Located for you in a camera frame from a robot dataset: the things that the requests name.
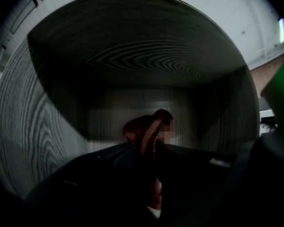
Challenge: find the grey wood grain shelf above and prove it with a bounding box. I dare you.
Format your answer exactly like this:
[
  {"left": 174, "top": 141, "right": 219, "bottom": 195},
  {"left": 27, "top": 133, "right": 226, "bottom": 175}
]
[{"left": 0, "top": 0, "right": 261, "bottom": 201}]

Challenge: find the person's head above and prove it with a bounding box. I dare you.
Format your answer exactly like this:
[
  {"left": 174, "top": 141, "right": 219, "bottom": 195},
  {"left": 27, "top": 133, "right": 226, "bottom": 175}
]
[{"left": 122, "top": 108, "right": 177, "bottom": 161}]

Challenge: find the white table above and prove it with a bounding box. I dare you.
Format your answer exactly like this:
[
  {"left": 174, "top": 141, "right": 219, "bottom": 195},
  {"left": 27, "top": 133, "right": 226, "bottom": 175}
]
[{"left": 259, "top": 109, "right": 278, "bottom": 137}]

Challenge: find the green blurred object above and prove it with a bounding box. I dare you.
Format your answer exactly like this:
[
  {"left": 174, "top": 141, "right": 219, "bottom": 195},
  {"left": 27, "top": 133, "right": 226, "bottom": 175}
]
[{"left": 260, "top": 52, "right": 284, "bottom": 127}]

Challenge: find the long ceiling light panel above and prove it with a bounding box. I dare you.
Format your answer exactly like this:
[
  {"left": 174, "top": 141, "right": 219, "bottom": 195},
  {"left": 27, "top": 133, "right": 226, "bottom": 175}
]
[{"left": 9, "top": 0, "right": 40, "bottom": 35}]

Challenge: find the bright window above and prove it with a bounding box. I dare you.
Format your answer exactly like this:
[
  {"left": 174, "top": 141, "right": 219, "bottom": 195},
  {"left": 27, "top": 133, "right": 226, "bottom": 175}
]
[{"left": 277, "top": 17, "right": 284, "bottom": 44}]

